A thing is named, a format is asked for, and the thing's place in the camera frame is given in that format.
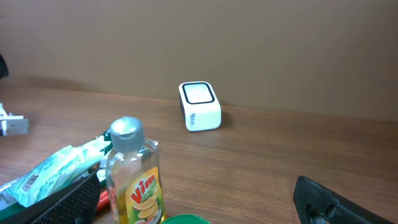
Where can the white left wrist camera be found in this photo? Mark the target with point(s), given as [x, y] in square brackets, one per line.
[13, 124]

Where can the white barcode scanner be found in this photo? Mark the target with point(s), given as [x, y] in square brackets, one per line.
[199, 105]

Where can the yellow Vim liquid bottle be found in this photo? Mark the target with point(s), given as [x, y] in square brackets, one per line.
[133, 175]

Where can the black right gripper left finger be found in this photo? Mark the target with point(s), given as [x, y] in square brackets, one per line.
[76, 203]

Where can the light green wipes pack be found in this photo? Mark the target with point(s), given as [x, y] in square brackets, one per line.
[53, 174]

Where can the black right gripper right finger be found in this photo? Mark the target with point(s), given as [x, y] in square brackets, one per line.
[315, 203]

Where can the red toothpaste tube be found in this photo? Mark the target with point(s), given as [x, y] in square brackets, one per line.
[103, 201]

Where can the green lid jar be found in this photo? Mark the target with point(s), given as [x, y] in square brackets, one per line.
[186, 219]

